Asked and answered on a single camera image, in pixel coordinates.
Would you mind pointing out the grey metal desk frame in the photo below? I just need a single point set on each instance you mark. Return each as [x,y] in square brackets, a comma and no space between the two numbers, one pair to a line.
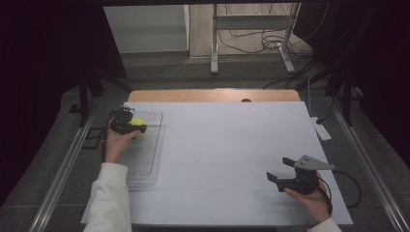
[251,22]

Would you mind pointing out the aluminium rail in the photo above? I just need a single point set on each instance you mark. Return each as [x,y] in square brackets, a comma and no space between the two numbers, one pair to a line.
[64,167]
[370,167]

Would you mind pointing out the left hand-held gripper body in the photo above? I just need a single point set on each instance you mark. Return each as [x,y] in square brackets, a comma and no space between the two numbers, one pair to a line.
[121,124]

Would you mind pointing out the person's right hand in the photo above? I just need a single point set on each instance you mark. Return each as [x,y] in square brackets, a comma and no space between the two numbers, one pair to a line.
[311,203]

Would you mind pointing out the black metal stand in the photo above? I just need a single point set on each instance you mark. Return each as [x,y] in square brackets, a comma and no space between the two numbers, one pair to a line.
[346,100]
[84,96]

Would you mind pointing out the white cabinet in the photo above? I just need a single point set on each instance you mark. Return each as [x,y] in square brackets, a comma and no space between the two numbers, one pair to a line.
[145,29]

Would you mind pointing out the black curtain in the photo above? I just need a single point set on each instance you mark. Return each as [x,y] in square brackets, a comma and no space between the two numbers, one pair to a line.
[38,80]
[383,64]

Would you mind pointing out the white power strip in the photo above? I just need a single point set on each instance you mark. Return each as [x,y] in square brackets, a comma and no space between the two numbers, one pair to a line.
[320,129]

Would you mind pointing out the clear plastic storage bin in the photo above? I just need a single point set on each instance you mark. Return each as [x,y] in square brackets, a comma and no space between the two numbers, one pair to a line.
[145,154]

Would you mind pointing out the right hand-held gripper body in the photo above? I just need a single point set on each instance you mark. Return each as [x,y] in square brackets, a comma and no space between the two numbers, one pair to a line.
[303,180]

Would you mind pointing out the yellow tennis ball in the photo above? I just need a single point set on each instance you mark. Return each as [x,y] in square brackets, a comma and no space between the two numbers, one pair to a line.
[137,121]

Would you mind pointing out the person's left hand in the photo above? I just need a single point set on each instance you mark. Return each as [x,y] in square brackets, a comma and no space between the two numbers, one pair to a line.
[116,145]

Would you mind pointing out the black floor frame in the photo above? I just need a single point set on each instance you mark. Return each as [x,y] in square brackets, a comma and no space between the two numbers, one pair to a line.
[93,138]

